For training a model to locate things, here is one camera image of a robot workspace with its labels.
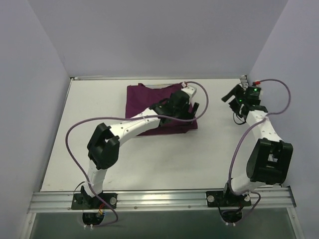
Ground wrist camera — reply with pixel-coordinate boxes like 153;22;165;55
245;86;261;100
181;86;197;100

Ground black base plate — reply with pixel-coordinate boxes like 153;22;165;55
71;193;117;210
205;190;252;208

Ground wire mesh instrument tray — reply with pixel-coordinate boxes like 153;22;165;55
145;84;171;89

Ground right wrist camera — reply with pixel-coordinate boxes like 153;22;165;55
245;86;261;100

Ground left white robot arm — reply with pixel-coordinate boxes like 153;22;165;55
81;86;196;209

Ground front aluminium rail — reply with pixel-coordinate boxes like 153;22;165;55
28;187;296;213

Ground purple cloth wrap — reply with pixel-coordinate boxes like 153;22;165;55
125;83;198;136

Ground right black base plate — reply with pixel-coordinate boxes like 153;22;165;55
205;190;252;208

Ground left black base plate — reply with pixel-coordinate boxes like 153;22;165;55
71;193;117;210

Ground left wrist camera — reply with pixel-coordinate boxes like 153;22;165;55
181;86;197;100

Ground back aluminium rail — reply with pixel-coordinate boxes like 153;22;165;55
70;76;103;81

